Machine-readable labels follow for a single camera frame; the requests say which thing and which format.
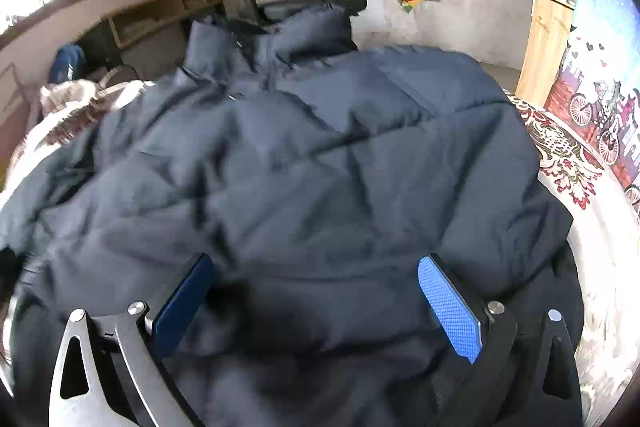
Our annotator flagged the wooden desk with shelves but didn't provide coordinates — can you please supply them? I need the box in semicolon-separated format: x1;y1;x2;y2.
75;0;224;79

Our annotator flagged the floral white red bedspread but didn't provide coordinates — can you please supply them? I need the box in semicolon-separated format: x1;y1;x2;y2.
1;77;639;426

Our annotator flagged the dark navy puffer jacket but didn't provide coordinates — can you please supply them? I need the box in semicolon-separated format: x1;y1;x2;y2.
1;5;584;426

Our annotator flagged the light wooden cabinet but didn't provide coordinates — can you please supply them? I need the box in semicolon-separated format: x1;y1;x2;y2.
515;0;574;107

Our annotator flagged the blue dotted wardrobe curtain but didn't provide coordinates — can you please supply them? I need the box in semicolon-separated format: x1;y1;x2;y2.
544;0;639;210

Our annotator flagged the blue backpack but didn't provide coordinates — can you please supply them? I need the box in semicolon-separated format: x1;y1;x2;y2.
48;43;86;84

